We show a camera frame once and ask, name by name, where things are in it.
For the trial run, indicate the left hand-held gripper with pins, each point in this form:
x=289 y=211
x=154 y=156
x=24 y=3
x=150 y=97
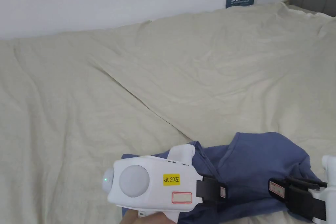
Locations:
x=155 y=182

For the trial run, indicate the dark blue shirt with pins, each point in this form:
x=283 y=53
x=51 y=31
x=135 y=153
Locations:
x=249 y=161

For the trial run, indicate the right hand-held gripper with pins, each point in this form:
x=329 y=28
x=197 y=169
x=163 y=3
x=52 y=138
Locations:
x=331 y=182

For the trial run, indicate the person's left hand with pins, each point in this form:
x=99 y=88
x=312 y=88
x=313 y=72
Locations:
x=151 y=218

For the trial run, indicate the bed with beige sheet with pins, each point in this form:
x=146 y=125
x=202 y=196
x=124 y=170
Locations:
x=157 y=77

